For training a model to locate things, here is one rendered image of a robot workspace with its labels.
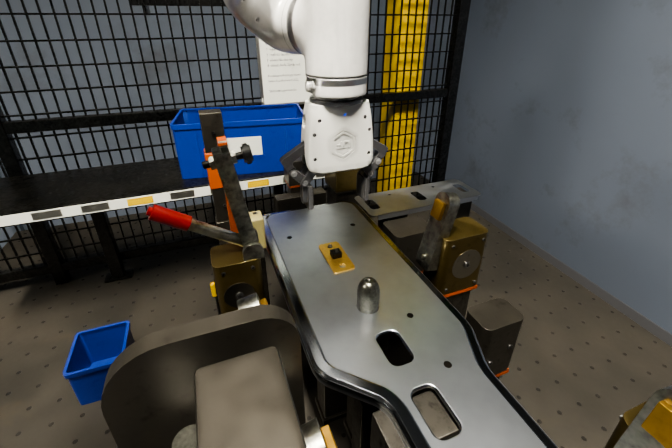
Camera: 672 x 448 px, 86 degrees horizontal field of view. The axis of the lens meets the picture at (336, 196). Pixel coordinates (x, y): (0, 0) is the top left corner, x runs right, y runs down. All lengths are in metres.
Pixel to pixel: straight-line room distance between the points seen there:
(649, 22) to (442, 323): 1.84
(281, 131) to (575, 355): 0.83
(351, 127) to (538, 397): 0.66
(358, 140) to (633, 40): 1.80
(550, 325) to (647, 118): 1.30
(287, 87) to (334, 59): 0.60
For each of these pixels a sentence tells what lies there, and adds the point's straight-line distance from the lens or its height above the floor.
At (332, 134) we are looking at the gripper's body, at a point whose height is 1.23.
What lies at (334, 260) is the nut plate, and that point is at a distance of 0.62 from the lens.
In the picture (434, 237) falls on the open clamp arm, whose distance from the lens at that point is 0.62.
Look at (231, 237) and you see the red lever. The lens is 0.55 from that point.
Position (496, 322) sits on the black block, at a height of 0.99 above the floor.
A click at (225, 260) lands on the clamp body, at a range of 0.56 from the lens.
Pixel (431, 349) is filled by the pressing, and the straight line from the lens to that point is 0.50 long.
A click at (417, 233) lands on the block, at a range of 0.75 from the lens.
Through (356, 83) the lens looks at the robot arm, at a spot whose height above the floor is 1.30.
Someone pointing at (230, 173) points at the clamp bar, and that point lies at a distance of 0.49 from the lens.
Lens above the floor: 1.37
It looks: 26 degrees down
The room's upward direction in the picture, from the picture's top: straight up
